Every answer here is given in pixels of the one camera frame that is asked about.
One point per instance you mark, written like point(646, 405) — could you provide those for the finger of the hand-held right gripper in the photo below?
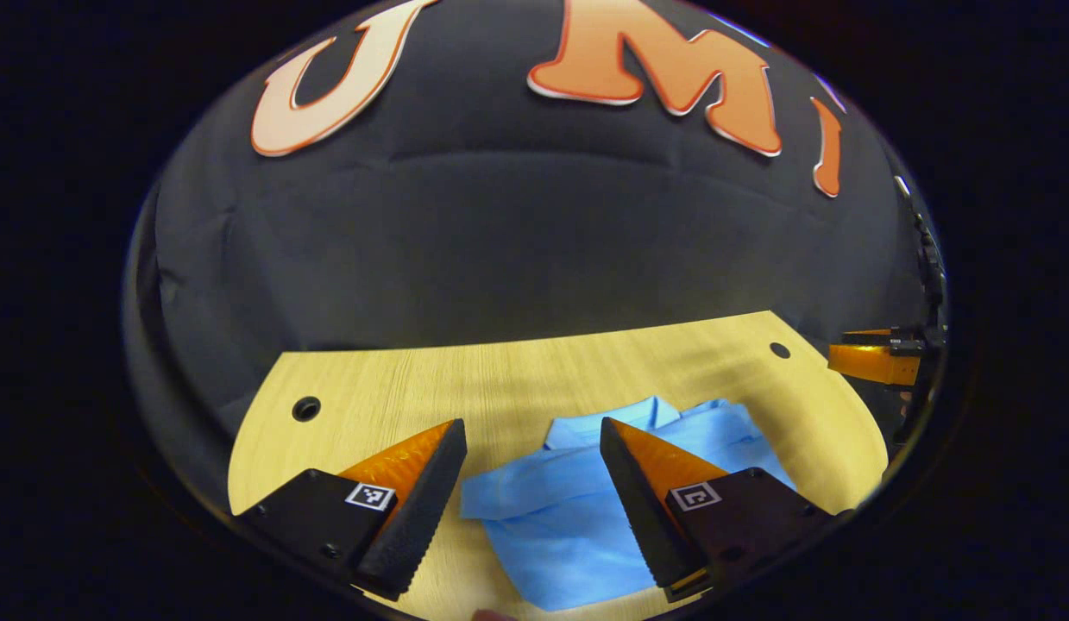
point(905, 336)
point(875, 364)

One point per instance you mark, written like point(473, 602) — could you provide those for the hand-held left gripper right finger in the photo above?
point(638, 509)

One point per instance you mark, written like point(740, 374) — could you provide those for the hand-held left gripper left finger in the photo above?
point(426, 509)

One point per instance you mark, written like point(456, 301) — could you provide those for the light blue T-shirt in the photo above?
point(551, 526)

